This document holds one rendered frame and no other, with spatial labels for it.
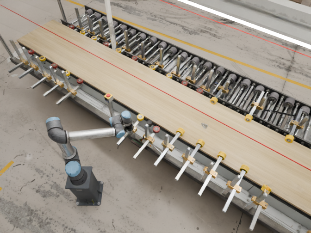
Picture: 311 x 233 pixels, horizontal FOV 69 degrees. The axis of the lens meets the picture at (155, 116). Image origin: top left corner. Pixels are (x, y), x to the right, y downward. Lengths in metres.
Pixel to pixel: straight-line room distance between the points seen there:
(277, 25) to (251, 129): 1.56
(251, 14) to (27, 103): 3.77
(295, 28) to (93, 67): 2.51
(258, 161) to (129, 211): 1.68
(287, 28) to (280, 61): 3.97
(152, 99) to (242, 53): 2.94
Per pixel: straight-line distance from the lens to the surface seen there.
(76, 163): 2.50
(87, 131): 2.09
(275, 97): 3.33
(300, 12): 1.45
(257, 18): 1.49
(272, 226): 2.67
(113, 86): 2.98
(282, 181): 2.63
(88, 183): 2.68
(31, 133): 4.01
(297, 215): 2.78
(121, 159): 3.38
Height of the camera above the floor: 3.05
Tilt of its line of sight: 54 degrees down
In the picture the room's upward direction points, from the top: 2 degrees clockwise
